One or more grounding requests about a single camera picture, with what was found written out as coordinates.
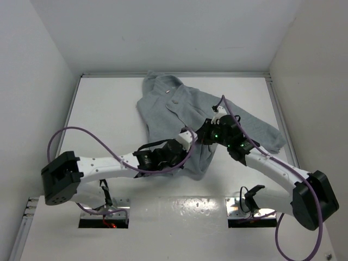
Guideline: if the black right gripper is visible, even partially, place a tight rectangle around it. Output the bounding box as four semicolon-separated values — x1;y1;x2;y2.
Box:
195;118;231;147

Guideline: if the grey zip-up jacket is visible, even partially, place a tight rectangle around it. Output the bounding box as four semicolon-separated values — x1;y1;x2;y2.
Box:
135;70;287;182

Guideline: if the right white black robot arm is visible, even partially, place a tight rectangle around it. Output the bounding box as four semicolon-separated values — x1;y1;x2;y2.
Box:
197;115;339;231

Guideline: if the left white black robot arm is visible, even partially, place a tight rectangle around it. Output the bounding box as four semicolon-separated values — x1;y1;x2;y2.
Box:
41;137;192;211

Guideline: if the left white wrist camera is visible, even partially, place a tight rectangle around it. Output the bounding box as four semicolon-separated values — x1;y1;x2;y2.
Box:
176;131;197;151

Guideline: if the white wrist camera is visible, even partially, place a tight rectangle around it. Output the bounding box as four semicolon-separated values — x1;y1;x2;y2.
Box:
176;131;197;151
211;105;227;124

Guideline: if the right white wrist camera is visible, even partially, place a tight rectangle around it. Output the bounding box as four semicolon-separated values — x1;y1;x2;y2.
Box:
211;105;227;124

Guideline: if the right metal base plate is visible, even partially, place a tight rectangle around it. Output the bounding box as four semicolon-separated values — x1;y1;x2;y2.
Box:
225;197;276;220

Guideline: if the metal base plate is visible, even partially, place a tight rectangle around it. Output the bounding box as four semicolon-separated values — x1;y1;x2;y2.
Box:
77;197;131;219
225;197;276;220

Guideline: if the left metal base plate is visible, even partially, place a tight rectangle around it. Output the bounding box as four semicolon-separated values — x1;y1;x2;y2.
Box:
77;197;131;219

